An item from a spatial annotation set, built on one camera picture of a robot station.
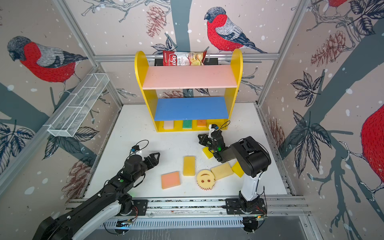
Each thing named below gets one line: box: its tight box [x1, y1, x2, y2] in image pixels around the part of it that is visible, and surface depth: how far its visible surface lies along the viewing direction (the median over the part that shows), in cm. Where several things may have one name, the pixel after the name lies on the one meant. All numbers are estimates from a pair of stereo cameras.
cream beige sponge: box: [210, 162, 234, 181], surface depth 87 cm
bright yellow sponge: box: [231, 161, 245, 178], surface depth 86 cm
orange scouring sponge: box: [196, 119, 207, 128], surface depth 109 cm
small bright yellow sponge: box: [202, 146, 214, 159], surface depth 90 cm
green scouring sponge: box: [182, 120, 193, 129], surface depth 106 cm
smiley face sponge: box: [196, 170, 216, 190], surface depth 81 cm
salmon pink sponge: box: [161, 171, 181, 190], surface depth 83 cm
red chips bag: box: [163, 50, 208, 66], surface depth 88 cm
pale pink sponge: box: [164, 120, 174, 130], surface depth 106 cm
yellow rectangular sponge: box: [183, 156, 196, 176], surface depth 90 cm
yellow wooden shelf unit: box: [134, 49, 244, 133], surface depth 89 cm
